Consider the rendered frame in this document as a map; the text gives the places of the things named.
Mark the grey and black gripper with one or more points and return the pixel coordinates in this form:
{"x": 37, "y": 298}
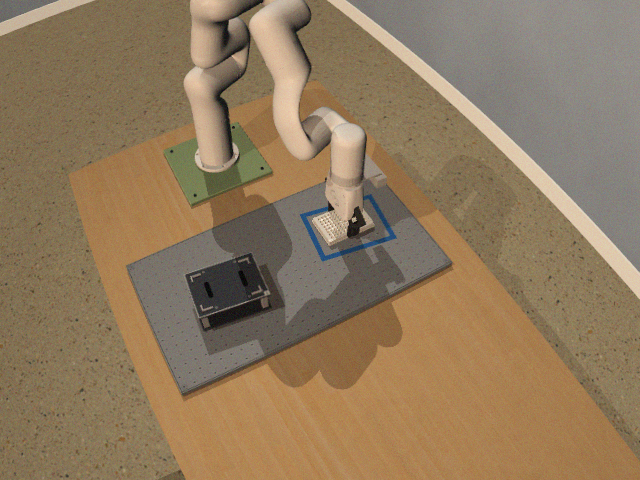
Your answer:
{"x": 347, "y": 201}

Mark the blue floor tape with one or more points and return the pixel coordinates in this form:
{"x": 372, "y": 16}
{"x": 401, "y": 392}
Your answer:
{"x": 353, "y": 249}

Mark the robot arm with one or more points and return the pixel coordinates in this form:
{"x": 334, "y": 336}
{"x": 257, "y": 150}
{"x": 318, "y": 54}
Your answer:
{"x": 273, "y": 29}

